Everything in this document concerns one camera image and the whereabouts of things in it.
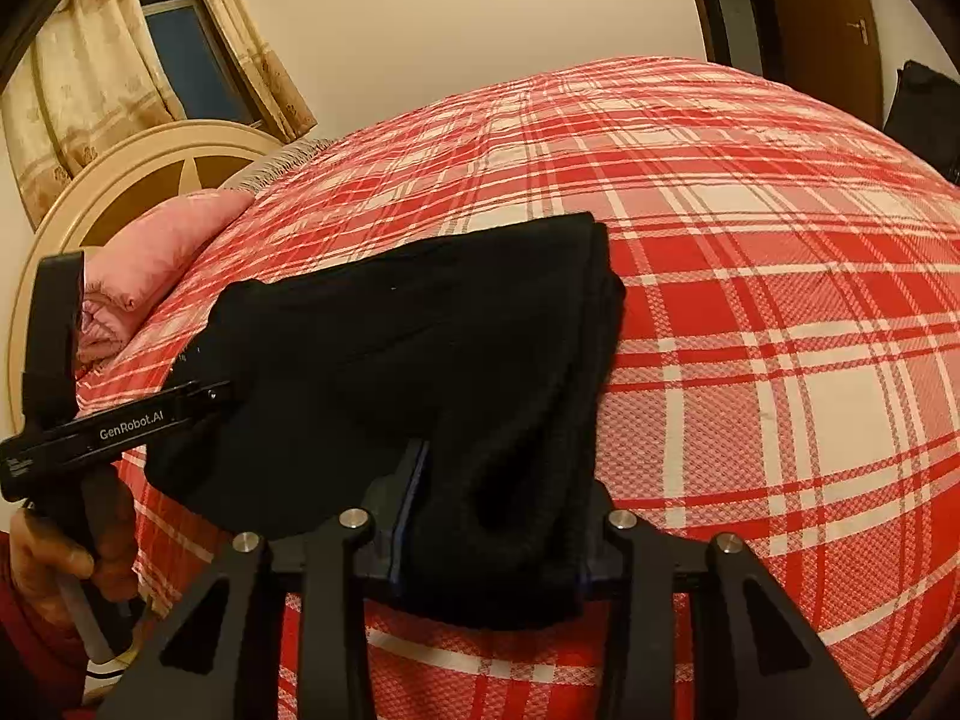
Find large black bag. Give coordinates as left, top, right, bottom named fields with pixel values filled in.
left=881, top=60, right=960, bottom=185

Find black pants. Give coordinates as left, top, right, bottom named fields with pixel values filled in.
left=142, top=212, right=627, bottom=635

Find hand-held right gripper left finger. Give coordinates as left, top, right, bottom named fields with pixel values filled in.
left=97, top=439, right=432, bottom=720

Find person's left forearm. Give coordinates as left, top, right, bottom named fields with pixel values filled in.
left=0, top=562, right=83, bottom=720

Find red plaid bed sheet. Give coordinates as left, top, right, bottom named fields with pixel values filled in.
left=75, top=52, right=960, bottom=720

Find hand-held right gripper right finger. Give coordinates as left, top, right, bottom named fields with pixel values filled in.
left=577, top=484, right=871, bottom=720

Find brown wooden door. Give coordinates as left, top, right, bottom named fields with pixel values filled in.
left=754, top=0, right=886, bottom=128

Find beige patterned curtain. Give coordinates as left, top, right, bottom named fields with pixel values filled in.
left=184, top=0, right=320, bottom=143
left=0, top=0, right=185, bottom=230

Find window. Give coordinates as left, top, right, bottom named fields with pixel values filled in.
left=131, top=0, right=263, bottom=128

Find cream round headboard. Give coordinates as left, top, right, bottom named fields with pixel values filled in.
left=7, top=120, right=278, bottom=428

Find pink pillow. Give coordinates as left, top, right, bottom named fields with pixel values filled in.
left=75, top=187, right=256, bottom=368

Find person's left hand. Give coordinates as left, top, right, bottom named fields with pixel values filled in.
left=9, top=499, right=140, bottom=616

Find dark wooden door frame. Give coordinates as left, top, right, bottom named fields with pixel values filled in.
left=675, top=0, right=781, bottom=80

